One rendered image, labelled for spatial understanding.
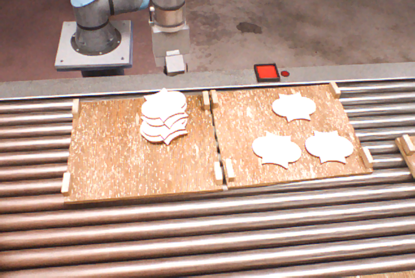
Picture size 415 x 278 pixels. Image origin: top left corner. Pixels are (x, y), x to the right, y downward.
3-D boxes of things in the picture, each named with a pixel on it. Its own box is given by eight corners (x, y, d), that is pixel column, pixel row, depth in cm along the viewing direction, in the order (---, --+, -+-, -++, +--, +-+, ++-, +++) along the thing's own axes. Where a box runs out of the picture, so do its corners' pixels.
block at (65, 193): (65, 178, 105) (63, 172, 103) (72, 177, 106) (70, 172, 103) (63, 197, 102) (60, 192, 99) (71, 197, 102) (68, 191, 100)
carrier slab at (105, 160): (76, 105, 124) (74, 102, 123) (207, 97, 128) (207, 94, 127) (64, 205, 102) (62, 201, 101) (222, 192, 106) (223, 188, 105)
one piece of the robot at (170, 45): (153, 32, 86) (157, 88, 98) (194, 28, 87) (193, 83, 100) (146, 2, 93) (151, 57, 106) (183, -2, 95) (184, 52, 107)
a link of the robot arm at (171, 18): (188, 9, 89) (152, 13, 87) (188, 26, 92) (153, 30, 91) (182, -9, 93) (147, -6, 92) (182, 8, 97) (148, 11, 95)
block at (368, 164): (358, 151, 114) (360, 146, 112) (364, 151, 114) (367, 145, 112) (366, 168, 110) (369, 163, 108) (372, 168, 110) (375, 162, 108)
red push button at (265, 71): (256, 69, 139) (256, 66, 137) (273, 68, 139) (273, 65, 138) (259, 81, 135) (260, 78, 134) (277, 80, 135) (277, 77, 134)
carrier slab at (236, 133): (208, 96, 129) (209, 92, 127) (330, 87, 133) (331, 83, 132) (227, 190, 106) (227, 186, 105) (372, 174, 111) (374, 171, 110)
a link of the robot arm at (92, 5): (72, 11, 146) (64, -24, 135) (109, 4, 149) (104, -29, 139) (78, 30, 139) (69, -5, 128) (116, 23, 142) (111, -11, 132)
